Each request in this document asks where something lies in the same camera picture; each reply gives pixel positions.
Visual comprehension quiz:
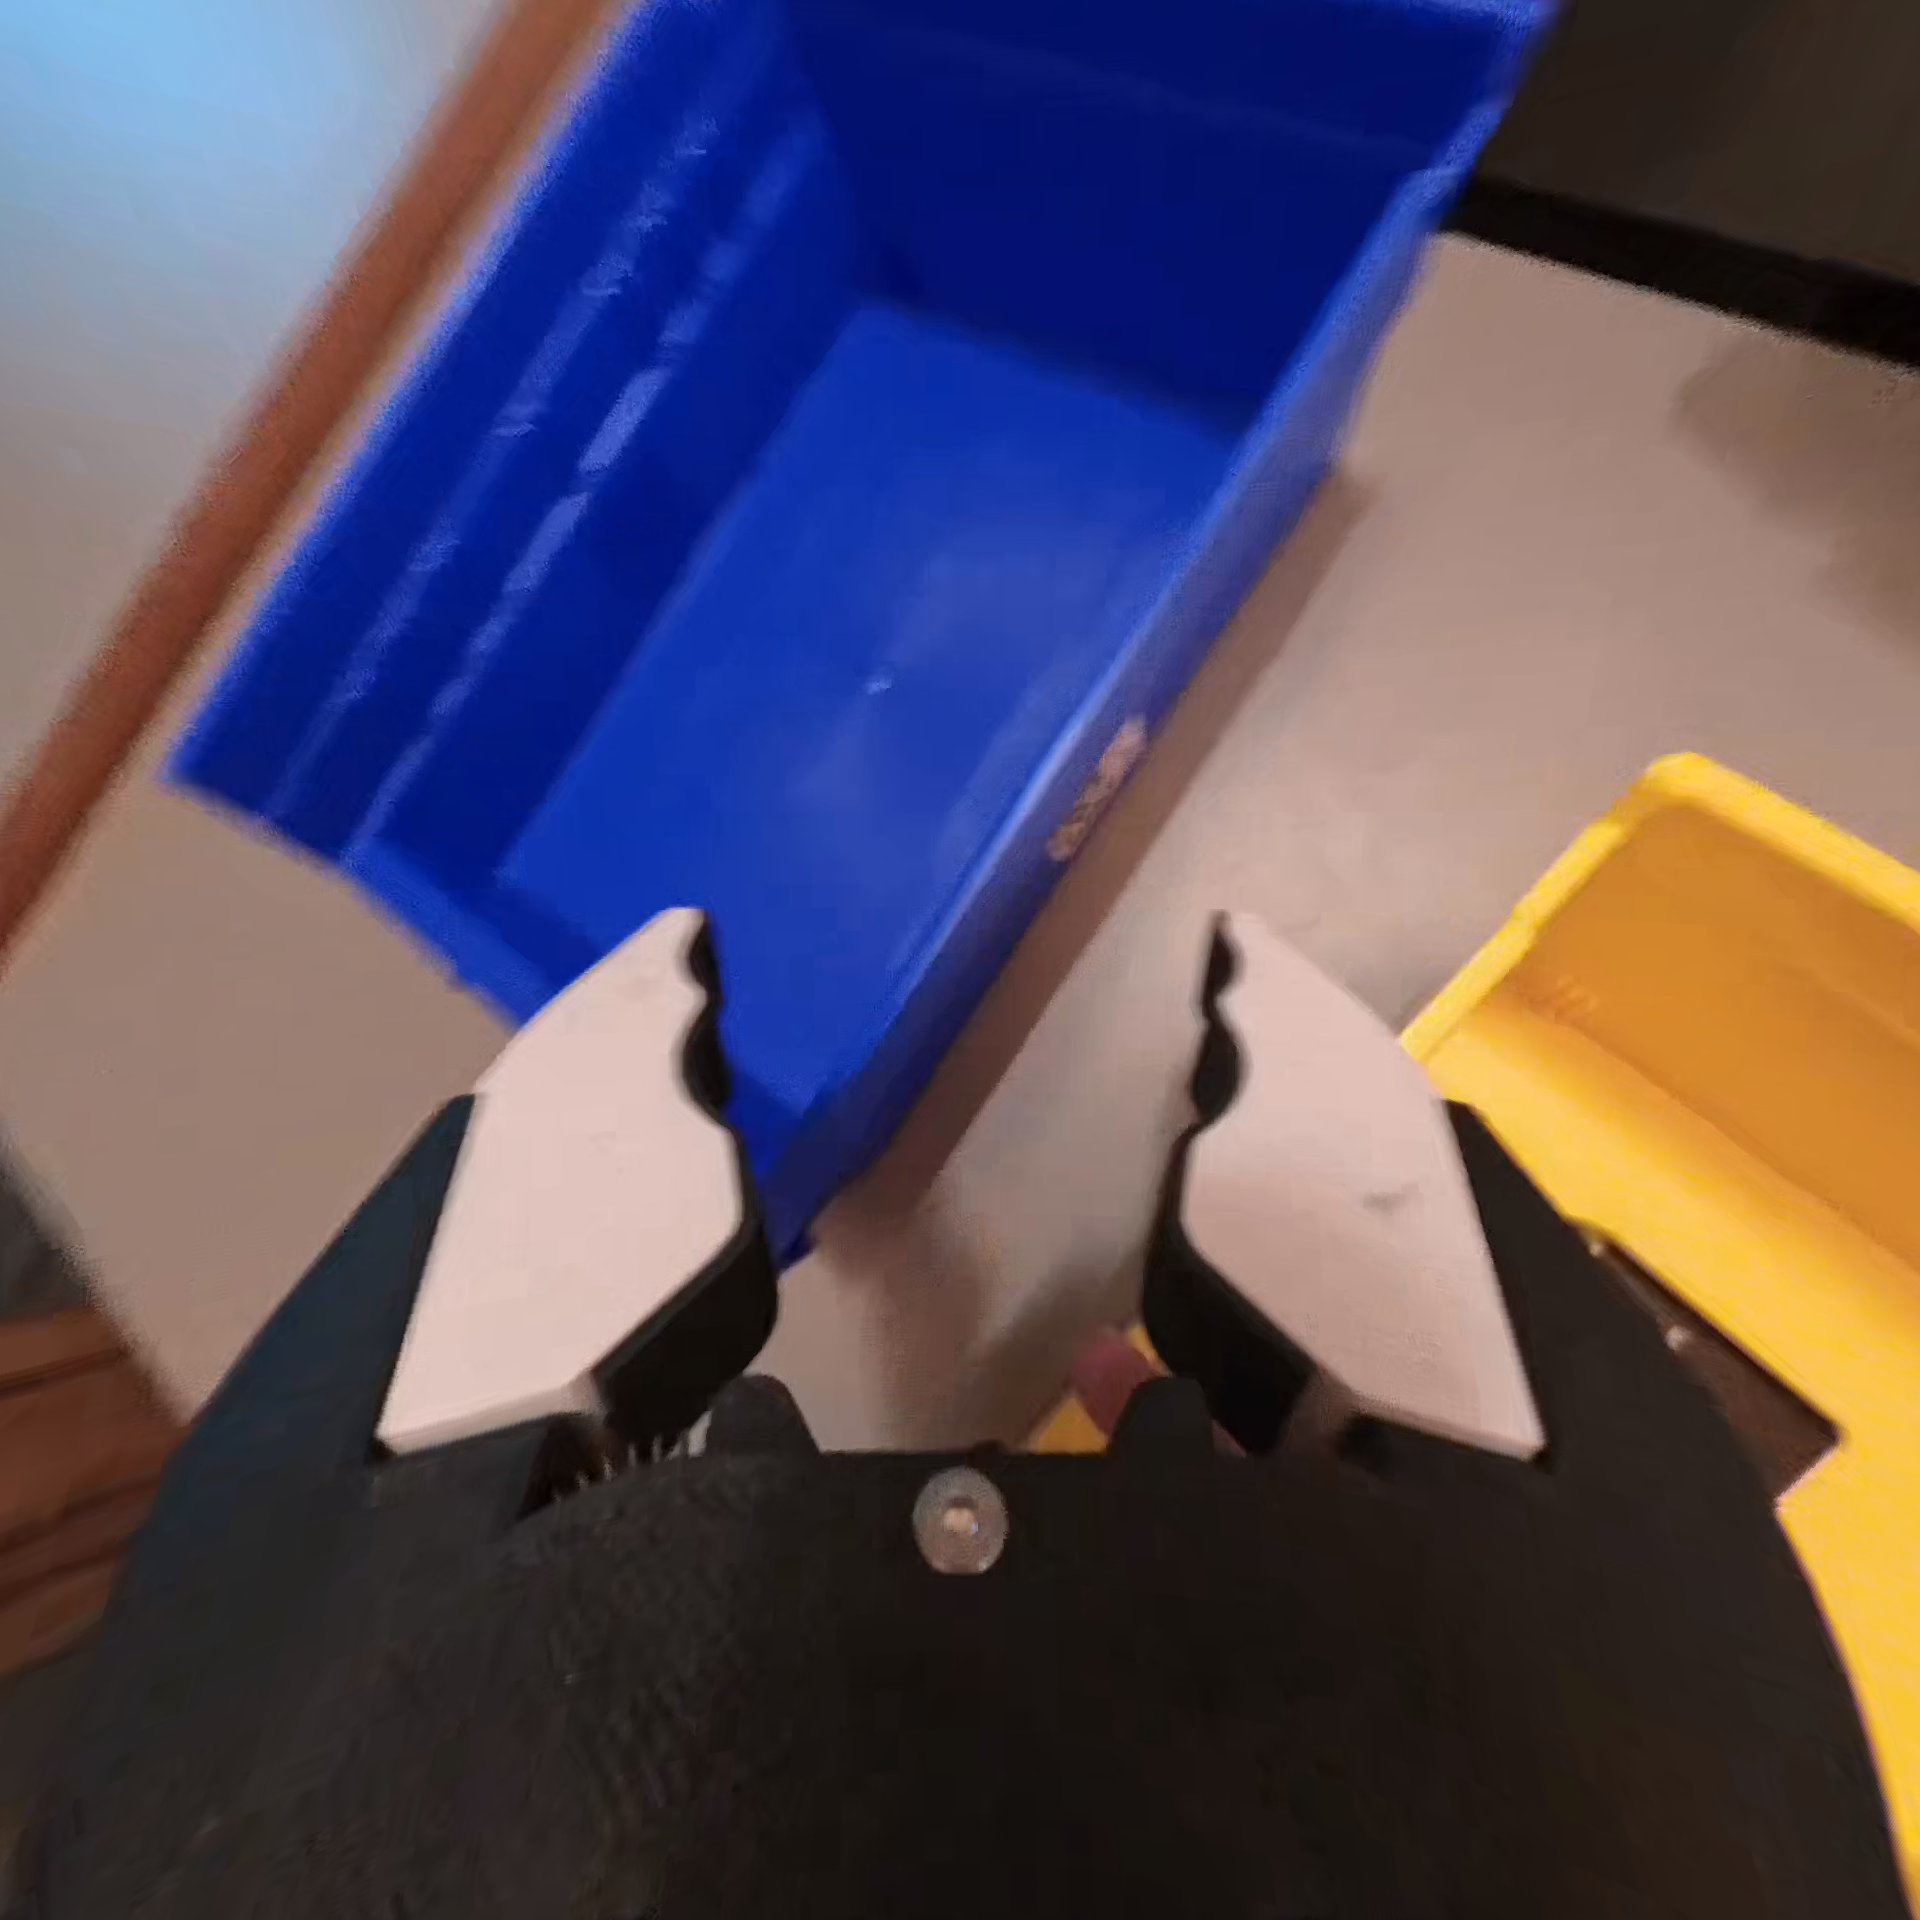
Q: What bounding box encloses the grey desk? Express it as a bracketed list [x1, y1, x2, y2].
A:
[0, 231, 1920, 1455]

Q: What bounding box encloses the black bin divider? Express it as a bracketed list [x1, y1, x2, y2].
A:
[1590, 1229, 1841, 1502]

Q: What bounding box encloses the blue storage bin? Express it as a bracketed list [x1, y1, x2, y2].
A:
[162, 0, 1561, 1262]

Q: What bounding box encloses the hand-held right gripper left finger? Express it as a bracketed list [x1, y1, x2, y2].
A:
[375, 908, 779, 1455]

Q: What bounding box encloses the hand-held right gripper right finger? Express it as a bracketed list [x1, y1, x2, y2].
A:
[1143, 913, 1548, 1465]

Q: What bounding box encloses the yellow storage bin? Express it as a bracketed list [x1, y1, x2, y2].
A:
[1026, 753, 1920, 1847]

